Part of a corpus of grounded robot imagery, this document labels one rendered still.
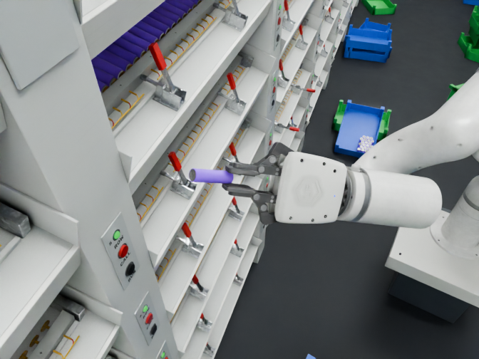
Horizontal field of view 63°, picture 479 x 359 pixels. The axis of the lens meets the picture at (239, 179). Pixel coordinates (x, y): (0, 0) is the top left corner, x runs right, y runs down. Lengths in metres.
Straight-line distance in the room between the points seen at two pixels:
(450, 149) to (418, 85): 2.24
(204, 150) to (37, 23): 0.51
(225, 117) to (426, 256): 0.87
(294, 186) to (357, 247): 1.28
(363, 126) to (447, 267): 1.09
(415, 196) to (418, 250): 0.83
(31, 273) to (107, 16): 0.25
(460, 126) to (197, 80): 0.41
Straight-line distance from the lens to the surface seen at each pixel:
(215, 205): 0.94
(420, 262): 1.43
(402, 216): 0.63
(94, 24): 0.39
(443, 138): 0.69
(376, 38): 3.23
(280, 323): 1.58
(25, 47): 0.33
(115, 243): 0.50
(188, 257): 0.86
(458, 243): 1.51
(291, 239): 1.77
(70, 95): 0.37
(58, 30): 0.35
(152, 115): 0.56
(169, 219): 0.68
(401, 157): 0.74
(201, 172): 0.51
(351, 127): 2.30
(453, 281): 1.43
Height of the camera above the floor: 1.44
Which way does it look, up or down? 46 degrees down
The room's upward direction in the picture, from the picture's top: straight up
